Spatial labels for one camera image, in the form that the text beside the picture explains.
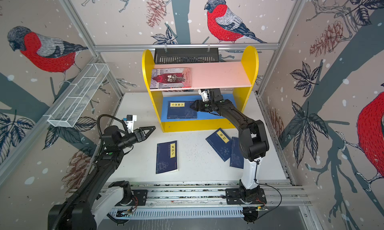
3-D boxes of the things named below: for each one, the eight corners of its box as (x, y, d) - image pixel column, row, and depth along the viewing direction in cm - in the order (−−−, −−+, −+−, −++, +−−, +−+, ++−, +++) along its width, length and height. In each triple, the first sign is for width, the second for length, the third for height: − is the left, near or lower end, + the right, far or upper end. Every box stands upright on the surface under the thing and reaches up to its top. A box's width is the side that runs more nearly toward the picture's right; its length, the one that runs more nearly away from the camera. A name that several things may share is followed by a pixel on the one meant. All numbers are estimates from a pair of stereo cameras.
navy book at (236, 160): (230, 168, 85) (231, 166, 83) (226, 138, 97) (227, 136, 95) (243, 168, 85) (245, 166, 83) (237, 138, 97) (238, 136, 95)
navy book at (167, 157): (156, 174, 83) (155, 172, 81) (157, 144, 94) (156, 143, 92) (178, 170, 84) (178, 169, 82) (177, 142, 95) (176, 140, 93)
